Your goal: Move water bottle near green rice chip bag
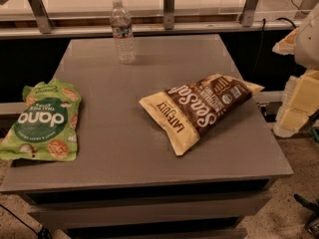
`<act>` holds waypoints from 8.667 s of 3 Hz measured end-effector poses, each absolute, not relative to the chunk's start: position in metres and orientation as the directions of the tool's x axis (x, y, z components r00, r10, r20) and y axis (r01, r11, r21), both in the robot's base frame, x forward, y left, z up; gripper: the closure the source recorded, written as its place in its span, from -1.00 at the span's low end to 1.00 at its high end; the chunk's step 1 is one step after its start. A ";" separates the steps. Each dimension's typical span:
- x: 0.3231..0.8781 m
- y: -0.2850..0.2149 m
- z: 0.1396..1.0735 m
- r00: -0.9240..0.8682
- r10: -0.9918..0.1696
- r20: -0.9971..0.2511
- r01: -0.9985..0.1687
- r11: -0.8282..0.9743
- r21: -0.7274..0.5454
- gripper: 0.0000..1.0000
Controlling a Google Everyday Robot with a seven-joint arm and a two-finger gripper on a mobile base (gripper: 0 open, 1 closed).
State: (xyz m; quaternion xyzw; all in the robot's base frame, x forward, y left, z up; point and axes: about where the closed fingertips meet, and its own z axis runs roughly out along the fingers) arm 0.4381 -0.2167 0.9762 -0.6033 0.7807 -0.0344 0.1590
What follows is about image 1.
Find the green rice chip bag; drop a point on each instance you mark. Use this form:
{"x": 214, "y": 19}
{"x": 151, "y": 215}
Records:
{"x": 46, "y": 129}

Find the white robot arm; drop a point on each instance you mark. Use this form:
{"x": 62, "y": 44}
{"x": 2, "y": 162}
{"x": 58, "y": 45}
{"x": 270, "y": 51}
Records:
{"x": 307, "y": 43}

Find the clear plastic water bottle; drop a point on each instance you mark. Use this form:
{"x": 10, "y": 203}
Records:
{"x": 121, "y": 23}

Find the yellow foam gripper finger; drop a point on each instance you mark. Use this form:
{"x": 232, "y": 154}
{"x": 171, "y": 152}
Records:
{"x": 286, "y": 46}
{"x": 300, "y": 101}

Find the metal rail frame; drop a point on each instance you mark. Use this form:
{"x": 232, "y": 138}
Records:
{"x": 26, "y": 19}

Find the grey table with drawers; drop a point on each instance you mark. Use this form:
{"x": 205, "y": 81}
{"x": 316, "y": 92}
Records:
{"x": 126, "y": 180}

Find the brown yellow chip bag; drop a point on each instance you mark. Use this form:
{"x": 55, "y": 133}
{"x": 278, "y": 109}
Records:
{"x": 188, "y": 112}

